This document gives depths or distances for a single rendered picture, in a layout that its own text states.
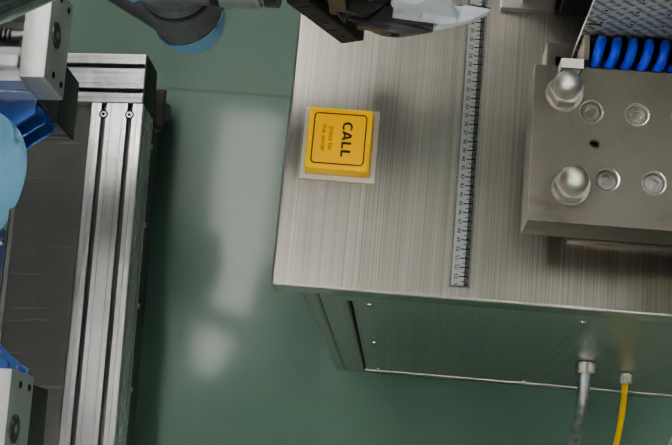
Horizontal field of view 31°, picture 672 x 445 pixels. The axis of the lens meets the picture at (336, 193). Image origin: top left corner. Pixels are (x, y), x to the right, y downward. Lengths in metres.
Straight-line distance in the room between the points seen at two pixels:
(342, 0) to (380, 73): 0.23
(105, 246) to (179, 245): 0.25
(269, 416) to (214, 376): 0.12
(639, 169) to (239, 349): 1.15
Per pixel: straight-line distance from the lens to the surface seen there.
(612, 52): 1.22
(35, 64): 1.55
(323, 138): 1.29
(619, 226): 1.18
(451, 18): 1.15
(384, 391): 2.17
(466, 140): 1.32
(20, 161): 0.97
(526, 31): 1.37
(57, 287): 2.06
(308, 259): 1.29
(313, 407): 2.17
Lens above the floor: 2.16
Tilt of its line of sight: 75 degrees down
